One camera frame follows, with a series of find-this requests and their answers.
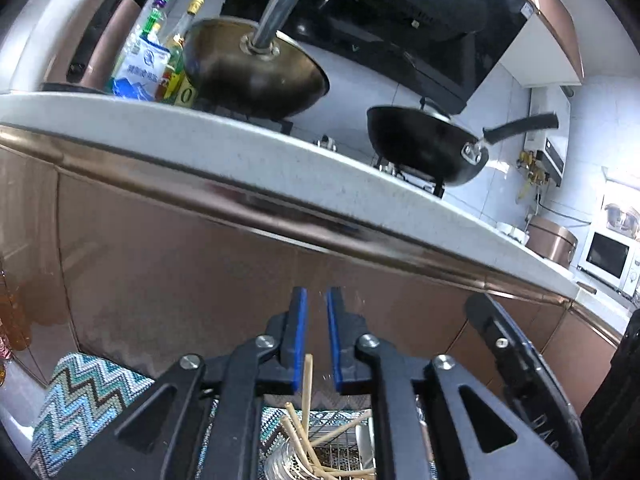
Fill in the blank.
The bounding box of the gas stove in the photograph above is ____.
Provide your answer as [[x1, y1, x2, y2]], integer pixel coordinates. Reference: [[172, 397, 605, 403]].
[[192, 95, 447, 200]]

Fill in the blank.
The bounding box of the brown wall cabinet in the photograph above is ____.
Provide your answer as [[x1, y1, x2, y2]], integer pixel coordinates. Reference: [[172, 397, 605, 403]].
[[520, 0, 586, 86]]

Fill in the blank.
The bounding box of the brown black kitchen appliance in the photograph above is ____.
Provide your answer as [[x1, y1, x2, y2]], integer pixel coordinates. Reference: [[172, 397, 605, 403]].
[[40, 0, 161, 95]]

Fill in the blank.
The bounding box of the brass gas valve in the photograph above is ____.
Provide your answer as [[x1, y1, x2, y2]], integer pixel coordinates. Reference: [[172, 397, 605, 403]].
[[517, 149, 552, 187]]

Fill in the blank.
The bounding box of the bamboo chopstick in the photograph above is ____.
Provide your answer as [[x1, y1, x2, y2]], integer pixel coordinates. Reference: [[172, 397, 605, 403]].
[[312, 465, 378, 478], [278, 416, 313, 461], [310, 409, 372, 450], [300, 353, 314, 428], [284, 401, 326, 471]]

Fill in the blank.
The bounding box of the zigzag patterned knit mat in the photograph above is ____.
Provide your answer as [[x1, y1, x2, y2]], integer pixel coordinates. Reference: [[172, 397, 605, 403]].
[[27, 352, 381, 480]]

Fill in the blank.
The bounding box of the brown rice cooker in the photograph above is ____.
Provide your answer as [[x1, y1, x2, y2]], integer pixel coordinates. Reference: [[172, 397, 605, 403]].
[[526, 215, 579, 268]]

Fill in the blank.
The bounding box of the gold-capped oil bottle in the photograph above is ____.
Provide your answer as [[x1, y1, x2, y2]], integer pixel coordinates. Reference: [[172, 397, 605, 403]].
[[156, 0, 207, 108]]

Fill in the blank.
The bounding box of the white water heater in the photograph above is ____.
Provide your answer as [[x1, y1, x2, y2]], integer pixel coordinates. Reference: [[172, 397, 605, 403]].
[[529, 85, 572, 186]]

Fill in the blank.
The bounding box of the blue white salt bag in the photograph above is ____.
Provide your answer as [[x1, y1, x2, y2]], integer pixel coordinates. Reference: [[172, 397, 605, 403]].
[[111, 35, 171, 103]]

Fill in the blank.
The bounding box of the white microwave oven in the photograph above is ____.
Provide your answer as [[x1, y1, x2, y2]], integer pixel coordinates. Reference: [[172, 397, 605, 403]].
[[577, 227, 640, 297]]

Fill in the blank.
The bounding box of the green-capped clear bottle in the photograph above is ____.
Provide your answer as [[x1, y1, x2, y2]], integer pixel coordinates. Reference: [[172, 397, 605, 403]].
[[127, 0, 168, 61]]

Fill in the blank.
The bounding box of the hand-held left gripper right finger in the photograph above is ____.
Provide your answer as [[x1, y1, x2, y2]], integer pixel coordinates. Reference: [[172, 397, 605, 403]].
[[326, 286, 581, 480]]

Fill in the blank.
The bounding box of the white ceramic spoon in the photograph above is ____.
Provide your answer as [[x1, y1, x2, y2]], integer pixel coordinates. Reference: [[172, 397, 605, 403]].
[[357, 421, 377, 467]]

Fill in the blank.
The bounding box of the steel-handled dark wok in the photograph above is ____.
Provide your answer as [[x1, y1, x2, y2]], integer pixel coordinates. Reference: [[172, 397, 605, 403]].
[[181, 0, 331, 122]]

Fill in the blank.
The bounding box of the black wok with black handle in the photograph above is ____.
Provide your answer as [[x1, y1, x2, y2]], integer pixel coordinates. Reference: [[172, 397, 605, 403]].
[[366, 104, 560, 188]]

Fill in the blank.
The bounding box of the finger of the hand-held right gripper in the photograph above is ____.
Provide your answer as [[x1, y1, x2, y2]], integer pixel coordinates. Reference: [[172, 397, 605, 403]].
[[465, 292, 593, 480]]

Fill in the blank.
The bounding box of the wire utensil basket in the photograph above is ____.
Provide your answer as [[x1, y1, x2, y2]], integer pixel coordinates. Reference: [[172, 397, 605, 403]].
[[257, 405, 436, 480]]

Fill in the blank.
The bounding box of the black range hood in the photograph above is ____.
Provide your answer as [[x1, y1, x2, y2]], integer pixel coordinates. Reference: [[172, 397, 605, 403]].
[[220, 0, 541, 116]]

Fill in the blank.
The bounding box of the brown kitchen cabinet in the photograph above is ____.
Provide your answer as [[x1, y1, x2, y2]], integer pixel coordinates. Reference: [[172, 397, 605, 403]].
[[0, 127, 626, 411]]

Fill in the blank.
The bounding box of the white bowl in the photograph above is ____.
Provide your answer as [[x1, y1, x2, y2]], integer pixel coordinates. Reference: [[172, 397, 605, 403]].
[[497, 221, 531, 246]]

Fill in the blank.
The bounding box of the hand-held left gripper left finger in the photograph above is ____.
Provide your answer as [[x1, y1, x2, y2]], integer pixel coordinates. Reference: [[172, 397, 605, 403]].
[[57, 286, 308, 480]]

